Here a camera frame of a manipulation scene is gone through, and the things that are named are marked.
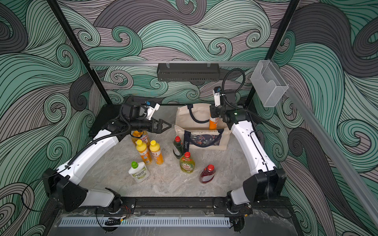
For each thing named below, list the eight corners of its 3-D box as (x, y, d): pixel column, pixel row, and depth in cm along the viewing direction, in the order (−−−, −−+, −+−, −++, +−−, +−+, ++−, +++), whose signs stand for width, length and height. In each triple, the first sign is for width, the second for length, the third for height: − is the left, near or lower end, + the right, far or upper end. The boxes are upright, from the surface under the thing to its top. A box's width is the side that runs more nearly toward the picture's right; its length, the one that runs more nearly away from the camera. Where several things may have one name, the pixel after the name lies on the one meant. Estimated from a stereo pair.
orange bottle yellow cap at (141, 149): (145, 165, 89) (135, 147, 72) (146, 159, 92) (137, 139, 75) (151, 165, 89) (143, 147, 72) (152, 159, 92) (144, 139, 75)
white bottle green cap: (136, 182, 83) (127, 171, 70) (138, 172, 87) (130, 160, 73) (148, 182, 83) (141, 171, 70) (150, 172, 87) (143, 160, 73)
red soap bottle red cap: (200, 184, 82) (204, 171, 67) (200, 177, 85) (203, 164, 69) (210, 184, 82) (216, 171, 67) (210, 177, 85) (215, 164, 70)
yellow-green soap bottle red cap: (186, 176, 84) (186, 164, 71) (180, 169, 87) (179, 155, 74) (193, 170, 87) (195, 157, 73) (187, 163, 90) (188, 149, 76)
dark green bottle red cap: (173, 156, 94) (171, 140, 79) (178, 151, 96) (177, 135, 81) (179, 161, 91) (178, 146, 76) (184, 156, 93) (184, 140, 79)
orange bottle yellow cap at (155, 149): (156, 165, 89) (148, 147, 72) (156, 158, 92) (150, 139, 75) (163, 165, 89) (157, 147, 72) (163, 158, 92) (158, 139, 75)
